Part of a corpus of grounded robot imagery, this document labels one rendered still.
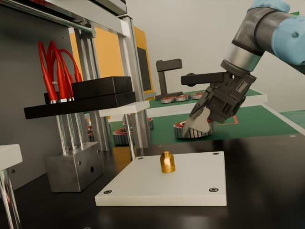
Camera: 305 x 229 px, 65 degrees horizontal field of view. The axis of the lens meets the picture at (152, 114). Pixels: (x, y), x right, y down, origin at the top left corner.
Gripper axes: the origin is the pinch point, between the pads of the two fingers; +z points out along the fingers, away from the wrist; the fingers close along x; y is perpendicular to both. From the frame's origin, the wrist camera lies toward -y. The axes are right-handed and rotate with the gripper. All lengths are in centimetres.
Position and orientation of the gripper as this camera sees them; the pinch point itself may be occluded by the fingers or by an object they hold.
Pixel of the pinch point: (192, 129)
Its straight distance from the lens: 67.1
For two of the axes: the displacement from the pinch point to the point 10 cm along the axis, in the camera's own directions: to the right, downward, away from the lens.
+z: -3.6, 8.2, 4.4
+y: 7.3, 5.4, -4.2
